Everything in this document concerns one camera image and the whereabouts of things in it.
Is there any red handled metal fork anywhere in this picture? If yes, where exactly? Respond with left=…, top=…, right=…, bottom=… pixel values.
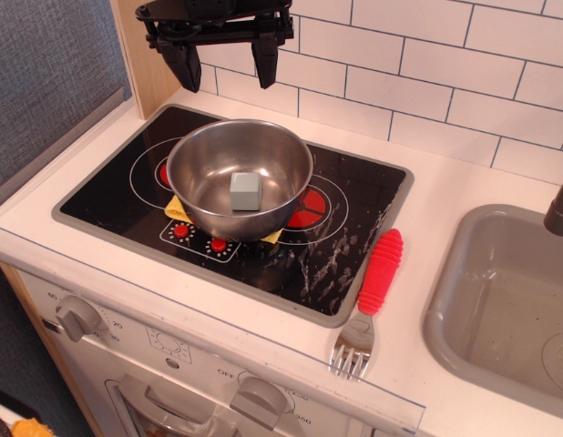
left=329, top=229, right=404, bottom=380

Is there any black toy stovetop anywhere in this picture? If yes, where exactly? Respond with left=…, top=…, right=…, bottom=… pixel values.
left=53, top=106, right=413, bottom=328

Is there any right grey oven knob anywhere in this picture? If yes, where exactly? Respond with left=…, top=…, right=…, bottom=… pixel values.
left=230, top=377, right=289, bottom=431

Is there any grey sink basin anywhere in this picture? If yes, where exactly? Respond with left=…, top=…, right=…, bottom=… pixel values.
left=424, top=204, right=563, bottom=419

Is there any silver metal pot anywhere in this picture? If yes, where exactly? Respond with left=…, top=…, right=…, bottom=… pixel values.
left=167, top=119, right=313, bottom=241

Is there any grey oven knob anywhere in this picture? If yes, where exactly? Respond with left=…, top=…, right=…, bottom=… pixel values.
left=56, top=296, right=102, bottom=342
left=230, top=377, right=289, bottom=431

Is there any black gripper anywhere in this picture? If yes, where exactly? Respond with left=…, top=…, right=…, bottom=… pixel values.
left=135, top=0, right=294, bottom=93

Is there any yellow cloth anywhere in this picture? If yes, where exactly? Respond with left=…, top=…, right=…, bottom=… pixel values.
left=164, top=195, right=282, bottom=244

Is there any grey oven door handle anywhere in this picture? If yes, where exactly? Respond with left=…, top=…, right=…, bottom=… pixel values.
left=117, top=375, right=241, bottom=436

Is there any wooden side post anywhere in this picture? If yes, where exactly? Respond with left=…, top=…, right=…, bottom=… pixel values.
left=110, top=0, right=180, bottom=120

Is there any grey faucet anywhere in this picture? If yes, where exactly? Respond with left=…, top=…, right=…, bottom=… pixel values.
left=544, top=184, right=563, bottom=237

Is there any orange object bottom left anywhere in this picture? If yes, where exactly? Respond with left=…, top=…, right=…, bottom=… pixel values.
left=11, top=418, right=55, bottom=437

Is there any grey cube block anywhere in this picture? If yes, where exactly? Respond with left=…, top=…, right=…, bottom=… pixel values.
left=230, top=172, right=261, bottom=211

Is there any left grey oven knob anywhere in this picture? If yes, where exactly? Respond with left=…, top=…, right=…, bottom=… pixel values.
left=56, top=296, right=102, bottom=342

